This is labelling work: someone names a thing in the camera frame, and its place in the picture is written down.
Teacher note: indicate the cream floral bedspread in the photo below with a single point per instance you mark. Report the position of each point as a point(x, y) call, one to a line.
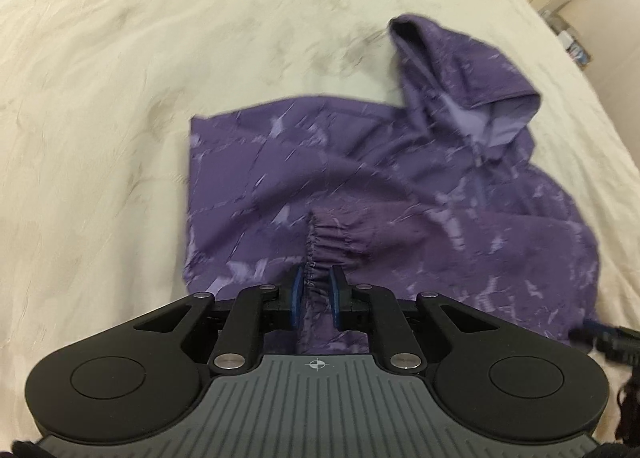
point(96, 102)

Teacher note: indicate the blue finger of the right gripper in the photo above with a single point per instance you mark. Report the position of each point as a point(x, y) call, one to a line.
point(617, 344)

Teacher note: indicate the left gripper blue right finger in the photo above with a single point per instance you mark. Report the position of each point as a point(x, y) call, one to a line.
point(376, 312)

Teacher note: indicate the right cream nightstand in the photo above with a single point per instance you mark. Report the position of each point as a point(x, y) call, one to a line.
point(568, 22)

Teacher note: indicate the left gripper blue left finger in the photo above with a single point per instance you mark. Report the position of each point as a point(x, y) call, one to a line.
point(245, 321)

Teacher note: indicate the purple patterned hooded jacket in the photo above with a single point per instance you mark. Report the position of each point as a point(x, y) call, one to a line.
point(437, 194)

